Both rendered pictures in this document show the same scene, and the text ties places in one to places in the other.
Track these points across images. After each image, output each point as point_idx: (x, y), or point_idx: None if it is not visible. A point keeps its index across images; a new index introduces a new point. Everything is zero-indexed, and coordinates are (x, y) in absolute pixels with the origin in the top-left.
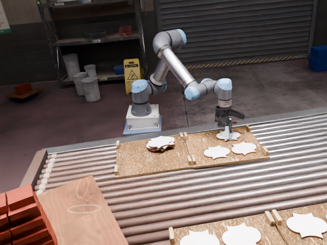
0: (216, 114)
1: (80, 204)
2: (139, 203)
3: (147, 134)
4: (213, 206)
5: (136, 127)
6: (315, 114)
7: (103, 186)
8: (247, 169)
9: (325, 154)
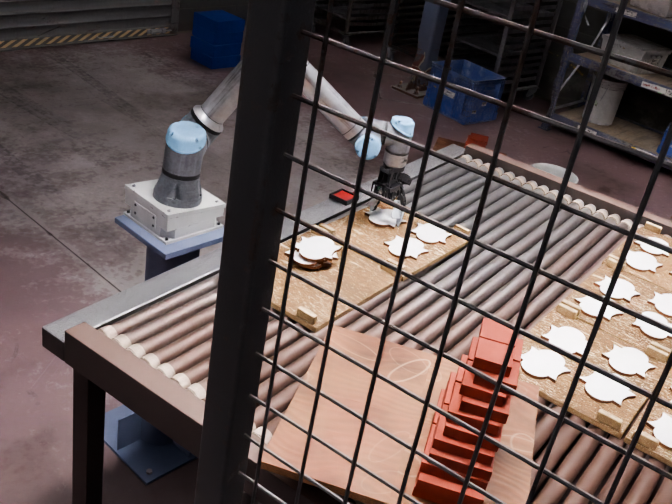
0: (378, 182)
1: (394, 367)
2: None
3: None
4: None
5: (181, 234)
6: (439, 165)
7: (315, 349)
8: (460, 264)
9: (515, 221)
